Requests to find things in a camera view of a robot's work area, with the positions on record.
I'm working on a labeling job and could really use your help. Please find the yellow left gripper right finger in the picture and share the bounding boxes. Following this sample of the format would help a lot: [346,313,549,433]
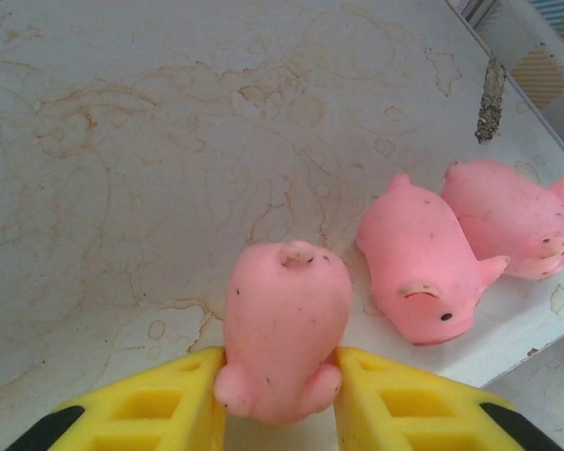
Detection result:
[333,346,530,451]

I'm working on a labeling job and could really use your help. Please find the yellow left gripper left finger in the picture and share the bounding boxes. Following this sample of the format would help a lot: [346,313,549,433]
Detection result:
[4,346,227,451]

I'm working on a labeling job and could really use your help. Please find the pink rubber pig toy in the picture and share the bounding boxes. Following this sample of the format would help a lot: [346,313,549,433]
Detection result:
[441,159,564,282]
[355,172,511,348]
[213,241,353,427]

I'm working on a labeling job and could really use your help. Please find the white two-tier shelf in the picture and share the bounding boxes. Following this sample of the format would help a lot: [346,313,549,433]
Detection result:
[0,0,564,396]

